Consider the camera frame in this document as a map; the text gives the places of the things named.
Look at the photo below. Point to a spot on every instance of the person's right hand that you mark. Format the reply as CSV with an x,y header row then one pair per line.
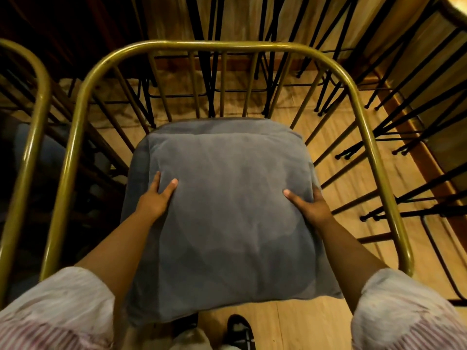
x,y
315,211

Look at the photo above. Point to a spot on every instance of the person's left hand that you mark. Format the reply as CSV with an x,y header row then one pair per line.
x,y
153,204

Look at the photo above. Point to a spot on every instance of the person's left thumb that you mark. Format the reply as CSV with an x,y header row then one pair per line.
x,y
169,188

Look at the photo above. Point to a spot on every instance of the person's right thumb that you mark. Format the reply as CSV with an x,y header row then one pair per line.
x,y
293,198

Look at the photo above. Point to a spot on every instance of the grey seat cushion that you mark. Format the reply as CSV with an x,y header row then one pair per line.
x,y
230,215

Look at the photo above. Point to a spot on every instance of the person's left forearm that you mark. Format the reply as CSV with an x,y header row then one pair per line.
x,y
113,251

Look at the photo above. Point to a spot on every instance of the person's right forearm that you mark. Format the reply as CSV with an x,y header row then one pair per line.
x,y
348,256

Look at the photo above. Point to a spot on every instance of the black metal stool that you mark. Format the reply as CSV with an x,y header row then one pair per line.
x,y
401,122
272,69
430,211
204,50

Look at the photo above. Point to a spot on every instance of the black shoe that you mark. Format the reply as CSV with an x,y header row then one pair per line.
x,y
184,321
239,333

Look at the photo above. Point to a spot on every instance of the light trousers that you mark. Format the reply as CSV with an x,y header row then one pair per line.
x,y
189,341

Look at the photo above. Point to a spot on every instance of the white striped shirt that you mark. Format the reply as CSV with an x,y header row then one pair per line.
x,y
62,306

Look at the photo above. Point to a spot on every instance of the gold metal chair frame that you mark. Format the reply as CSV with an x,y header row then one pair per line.
x,y
38,105
219,46

